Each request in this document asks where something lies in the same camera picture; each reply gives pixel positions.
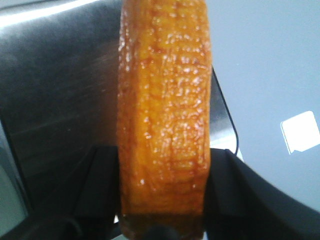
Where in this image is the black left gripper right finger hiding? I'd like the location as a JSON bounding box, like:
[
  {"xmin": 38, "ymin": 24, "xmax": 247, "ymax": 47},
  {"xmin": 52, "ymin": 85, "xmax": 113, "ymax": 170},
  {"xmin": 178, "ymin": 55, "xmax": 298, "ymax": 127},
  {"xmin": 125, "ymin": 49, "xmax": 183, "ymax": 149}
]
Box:
[{"xmin": 204, "ymin": 148, "xmax": 320, "ymax": 240}]

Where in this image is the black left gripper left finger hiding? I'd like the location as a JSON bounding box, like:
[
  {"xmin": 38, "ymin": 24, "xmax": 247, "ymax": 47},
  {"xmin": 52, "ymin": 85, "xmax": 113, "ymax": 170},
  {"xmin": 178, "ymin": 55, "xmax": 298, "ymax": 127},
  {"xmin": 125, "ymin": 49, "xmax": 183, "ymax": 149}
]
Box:
[{"xmin": 1, "ymin": 146, "xmax": 119, "ymax": 240}]

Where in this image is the orange corn cob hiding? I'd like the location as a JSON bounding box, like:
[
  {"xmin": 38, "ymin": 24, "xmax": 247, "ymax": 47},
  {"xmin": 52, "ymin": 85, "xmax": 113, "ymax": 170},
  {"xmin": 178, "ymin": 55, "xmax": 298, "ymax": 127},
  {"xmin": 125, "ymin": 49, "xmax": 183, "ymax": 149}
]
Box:
[{"xmin": 116, "ymin": 0, "xmax": 212, "ymax": 240}]

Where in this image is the electronic kitchen scale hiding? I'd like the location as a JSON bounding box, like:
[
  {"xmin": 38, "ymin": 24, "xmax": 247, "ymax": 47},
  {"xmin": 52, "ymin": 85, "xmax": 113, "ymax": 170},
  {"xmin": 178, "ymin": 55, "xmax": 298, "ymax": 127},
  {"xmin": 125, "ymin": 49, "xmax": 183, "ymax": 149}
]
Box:
[{"xmin": 0, "ymin": 0, "xmax": 245, "ymax": 240}]

